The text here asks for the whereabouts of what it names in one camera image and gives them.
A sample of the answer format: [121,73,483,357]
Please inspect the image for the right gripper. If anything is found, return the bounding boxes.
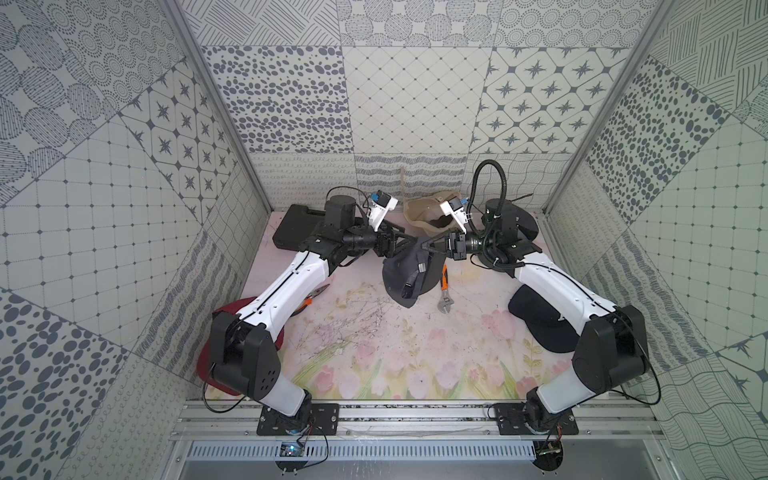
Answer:
[421,228,497,261]

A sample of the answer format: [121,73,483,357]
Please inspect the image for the black cap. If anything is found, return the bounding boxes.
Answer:
[508,285,579,353]
[382,236,446,308]

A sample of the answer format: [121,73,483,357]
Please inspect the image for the beige baseball cap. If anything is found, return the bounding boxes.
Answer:
[403,191,460,237]

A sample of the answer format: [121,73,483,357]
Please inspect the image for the dark grey baseball cap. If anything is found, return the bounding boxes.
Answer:
[481,198,539,244]

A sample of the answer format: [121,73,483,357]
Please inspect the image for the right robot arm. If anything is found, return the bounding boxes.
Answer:
[422,197,651,433]

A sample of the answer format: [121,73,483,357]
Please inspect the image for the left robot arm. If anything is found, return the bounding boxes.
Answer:
[202,191,416,432]

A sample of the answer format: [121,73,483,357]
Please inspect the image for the red baseball cap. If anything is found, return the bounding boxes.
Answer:
[197,298,283,400]

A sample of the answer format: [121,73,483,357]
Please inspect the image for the black plastic tool case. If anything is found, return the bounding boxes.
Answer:
[272,204,325,252]

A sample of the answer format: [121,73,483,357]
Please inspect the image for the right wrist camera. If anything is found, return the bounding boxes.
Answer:
[440,196,468,233]

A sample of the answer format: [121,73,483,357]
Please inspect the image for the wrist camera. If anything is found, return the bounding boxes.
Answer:
[440,196,468,233]
[368,190,398,232]

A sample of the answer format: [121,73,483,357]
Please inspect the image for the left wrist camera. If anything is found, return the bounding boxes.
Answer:
[368,190,398,232]

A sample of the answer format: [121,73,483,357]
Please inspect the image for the orange handled adjustable wrench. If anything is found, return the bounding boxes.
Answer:
[437,265,454,314]

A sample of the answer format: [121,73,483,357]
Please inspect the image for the orange handled pliers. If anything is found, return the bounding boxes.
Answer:
[293,284,329,316]

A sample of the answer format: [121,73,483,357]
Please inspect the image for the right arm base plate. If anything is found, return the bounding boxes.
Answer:
[487,402,579,435]

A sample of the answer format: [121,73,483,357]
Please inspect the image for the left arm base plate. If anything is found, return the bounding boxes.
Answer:
[257,402,340,437]

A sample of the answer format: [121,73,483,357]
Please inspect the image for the aluminium front rail frame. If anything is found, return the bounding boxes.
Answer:
[158,395,682,479]

